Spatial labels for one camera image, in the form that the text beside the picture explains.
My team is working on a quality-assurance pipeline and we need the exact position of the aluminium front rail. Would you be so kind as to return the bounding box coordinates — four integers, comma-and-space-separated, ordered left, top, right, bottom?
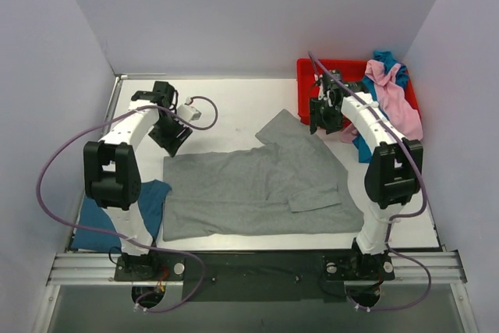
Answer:
47, 251, 467, 286

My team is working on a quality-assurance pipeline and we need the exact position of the grey t shirt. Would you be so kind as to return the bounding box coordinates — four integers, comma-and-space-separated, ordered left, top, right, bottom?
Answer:
163, 110, 364, 241

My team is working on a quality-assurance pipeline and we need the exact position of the pink t shirt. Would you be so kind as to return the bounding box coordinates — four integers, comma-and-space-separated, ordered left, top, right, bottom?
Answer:
362, 59, 423, 140

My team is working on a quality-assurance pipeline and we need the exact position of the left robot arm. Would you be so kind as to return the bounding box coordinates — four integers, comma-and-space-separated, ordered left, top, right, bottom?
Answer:
83, 81, 192, 280

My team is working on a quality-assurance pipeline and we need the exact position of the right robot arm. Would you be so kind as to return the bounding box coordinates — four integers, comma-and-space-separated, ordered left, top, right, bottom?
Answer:
309, 69, 423, 278

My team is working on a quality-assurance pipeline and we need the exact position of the teal t shirt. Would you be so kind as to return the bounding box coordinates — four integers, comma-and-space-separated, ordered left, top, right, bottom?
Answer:
352, 51, 409, 164

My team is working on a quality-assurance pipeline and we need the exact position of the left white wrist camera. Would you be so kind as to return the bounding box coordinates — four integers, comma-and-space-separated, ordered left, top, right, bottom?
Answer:
176, 97, 202, 122

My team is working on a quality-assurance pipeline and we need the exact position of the folded dark blue t shirt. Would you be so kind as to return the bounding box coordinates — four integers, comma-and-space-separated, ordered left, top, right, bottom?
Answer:
70, 179, 171, 253

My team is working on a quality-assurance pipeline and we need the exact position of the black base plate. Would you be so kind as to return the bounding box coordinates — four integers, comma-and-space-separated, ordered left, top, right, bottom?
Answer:
114, 250, 395, 302

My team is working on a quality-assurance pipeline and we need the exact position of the red plastic bin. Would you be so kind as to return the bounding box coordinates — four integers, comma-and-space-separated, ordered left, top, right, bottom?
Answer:
296, 58, 420, 125

